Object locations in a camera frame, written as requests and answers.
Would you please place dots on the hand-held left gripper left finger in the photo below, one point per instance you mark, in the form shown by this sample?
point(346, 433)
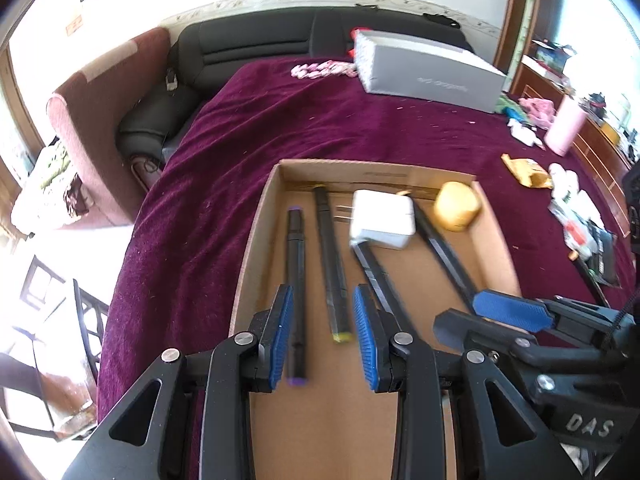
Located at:
point(280, 340)

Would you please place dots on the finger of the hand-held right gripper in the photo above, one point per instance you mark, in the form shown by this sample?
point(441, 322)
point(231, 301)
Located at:
point(510, 310)
point(475, 332)

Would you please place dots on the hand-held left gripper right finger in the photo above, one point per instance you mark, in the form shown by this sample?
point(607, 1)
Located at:
point(365, 340)

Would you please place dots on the black marker purple cap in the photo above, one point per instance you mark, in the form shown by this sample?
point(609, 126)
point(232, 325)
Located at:
point(295, 270)

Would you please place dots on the black marker yellow cap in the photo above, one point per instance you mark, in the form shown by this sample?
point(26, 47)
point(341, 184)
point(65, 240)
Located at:
point(332, 270)

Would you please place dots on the cardboard box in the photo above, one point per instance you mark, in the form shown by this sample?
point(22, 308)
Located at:
point(325, 425)

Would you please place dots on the black snack packet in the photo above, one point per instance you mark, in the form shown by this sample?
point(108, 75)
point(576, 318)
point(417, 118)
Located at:
point(605, 260)

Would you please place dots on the yellow round container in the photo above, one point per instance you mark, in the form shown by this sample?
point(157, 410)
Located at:
point(457, 205)

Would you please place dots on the white power adapter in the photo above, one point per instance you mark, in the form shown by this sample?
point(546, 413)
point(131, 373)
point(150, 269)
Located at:
point(382, 220)

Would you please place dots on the black marker green cap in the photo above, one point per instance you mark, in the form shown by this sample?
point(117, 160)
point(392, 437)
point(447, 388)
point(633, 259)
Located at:
point(595, 282)

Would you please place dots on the white bottle green label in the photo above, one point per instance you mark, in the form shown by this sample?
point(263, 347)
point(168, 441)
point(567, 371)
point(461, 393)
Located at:
point(562, 180)

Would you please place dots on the yellow snack packet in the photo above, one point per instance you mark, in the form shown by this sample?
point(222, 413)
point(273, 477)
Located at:
point(525, 170)

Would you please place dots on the wooden panelled cabinet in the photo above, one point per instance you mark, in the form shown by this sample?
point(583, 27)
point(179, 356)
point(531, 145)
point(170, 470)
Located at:
point(600, 160)

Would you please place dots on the small white charger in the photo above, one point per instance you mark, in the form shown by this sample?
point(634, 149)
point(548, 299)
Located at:
point(522, 135)

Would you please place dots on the pink water bottle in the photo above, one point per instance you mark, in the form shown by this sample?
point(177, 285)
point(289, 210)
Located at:
point(562, 127)

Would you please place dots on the black dining chair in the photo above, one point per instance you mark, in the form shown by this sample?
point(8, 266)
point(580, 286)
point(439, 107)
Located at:
point(85, 320)

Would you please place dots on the green cloth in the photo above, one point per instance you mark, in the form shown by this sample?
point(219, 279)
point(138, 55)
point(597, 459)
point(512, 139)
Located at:
point(507, 107)

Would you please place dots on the pink cloth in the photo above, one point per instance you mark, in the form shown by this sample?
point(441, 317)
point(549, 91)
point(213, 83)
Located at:
point(537, 109)

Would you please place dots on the clear drinking glass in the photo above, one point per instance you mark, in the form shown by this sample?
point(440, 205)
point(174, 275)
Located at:
point(67, 405)

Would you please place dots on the grey rectangular box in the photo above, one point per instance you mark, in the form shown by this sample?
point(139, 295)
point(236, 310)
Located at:
point(435, 75)

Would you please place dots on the colourful printed box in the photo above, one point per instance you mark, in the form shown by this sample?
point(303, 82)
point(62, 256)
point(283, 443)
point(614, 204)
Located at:
point(550, 57)

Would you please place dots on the pink patterned fabric strip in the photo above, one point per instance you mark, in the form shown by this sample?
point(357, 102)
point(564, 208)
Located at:
point(320, 69)

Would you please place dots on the brown pink armchair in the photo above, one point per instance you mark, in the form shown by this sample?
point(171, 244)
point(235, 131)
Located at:
point(100, 125)

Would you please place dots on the floral cushion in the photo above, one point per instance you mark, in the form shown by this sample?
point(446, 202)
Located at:
point(50, 175)

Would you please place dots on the red plastic item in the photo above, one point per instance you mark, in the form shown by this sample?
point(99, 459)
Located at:
point(354, 52)

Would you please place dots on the black sofa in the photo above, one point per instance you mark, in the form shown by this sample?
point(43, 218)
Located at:
point(240, 45)

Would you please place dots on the black garment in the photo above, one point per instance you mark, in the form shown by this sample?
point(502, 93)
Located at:
point(442, 20)

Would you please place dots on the wooden door frame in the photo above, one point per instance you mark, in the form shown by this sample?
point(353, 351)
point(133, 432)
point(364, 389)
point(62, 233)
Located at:
point(520, 10)

